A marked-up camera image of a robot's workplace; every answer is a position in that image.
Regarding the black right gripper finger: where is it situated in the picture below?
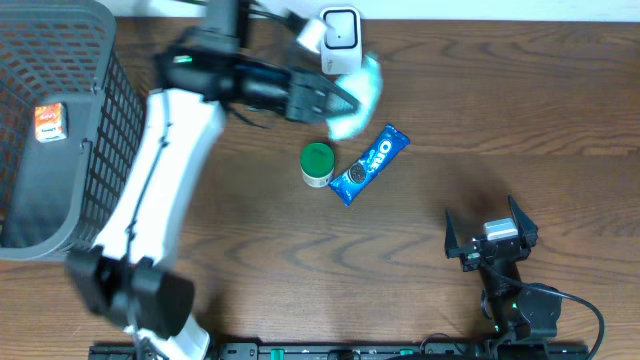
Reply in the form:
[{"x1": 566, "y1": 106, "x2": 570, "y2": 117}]
[
  {"x1": 507, "y1": 195, "x2": 538, "y2": 248},
  {"x1": 444, "y1": 210, "x2": 460, "y2": 259}
]

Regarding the light teal snack packet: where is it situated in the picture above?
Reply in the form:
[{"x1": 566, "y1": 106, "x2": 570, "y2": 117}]
[{"x1": 327, "y1": 52, "x2": 383, "y2": 142}]

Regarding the green lid jar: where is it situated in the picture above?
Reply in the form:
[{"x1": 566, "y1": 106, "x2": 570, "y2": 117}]
[{"x1": 300, "y1": 142, "x2": 335, "y2": 188}]

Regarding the blue Oreo cookie pack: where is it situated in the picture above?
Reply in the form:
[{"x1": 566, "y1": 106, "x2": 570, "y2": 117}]
[{"x1": 329, "y1": 124, "x2": 411, "y2": 206}]

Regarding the orange snack box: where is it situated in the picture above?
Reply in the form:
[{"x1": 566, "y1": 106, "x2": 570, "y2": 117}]
[{"x1": 34, "y1": 102, "x2": 68, "y2": 143}]

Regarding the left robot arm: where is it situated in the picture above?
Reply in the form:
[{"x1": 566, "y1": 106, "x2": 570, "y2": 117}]
[{"x1": 65, "y1": 32, "x2": 360, "y2": 359}]

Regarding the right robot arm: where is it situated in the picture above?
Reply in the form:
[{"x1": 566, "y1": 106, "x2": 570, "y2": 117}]
[{"x1": 444, "y1": 197, "x2": 562, "y2": 359}]

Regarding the white barcode scanner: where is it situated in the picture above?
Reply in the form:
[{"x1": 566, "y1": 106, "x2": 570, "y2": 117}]
[{"x1": 320, "y1": 6, "x2": 363, "y2": 75}]

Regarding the grey plastic mesh basket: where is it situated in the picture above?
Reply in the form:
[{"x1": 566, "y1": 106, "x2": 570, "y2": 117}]
[{"x1": 1, "y1": 1, "x2": 145, "y2": 262}]

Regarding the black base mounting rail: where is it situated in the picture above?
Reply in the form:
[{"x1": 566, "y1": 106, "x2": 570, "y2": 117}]
[{"x1": 88, "y1": 340, "x2": 591, "y2": 360}]

